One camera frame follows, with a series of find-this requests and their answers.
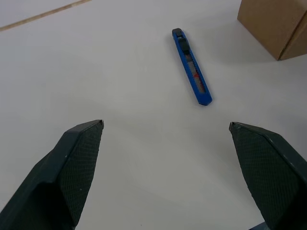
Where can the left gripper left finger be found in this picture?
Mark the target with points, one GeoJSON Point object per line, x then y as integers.
{"type": "Point", "coordinates": [52, 182]}

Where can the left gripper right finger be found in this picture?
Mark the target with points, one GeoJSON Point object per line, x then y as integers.
{"type": "Point", "coordinates": [271, 177]}

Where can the blue pen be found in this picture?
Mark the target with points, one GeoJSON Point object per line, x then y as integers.
{"type": "Point", "coordinates": [204, 97]}

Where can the brown cardboard box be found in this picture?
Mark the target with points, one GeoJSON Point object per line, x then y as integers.
{"type": "Point", "coordinates": [268, 24]}

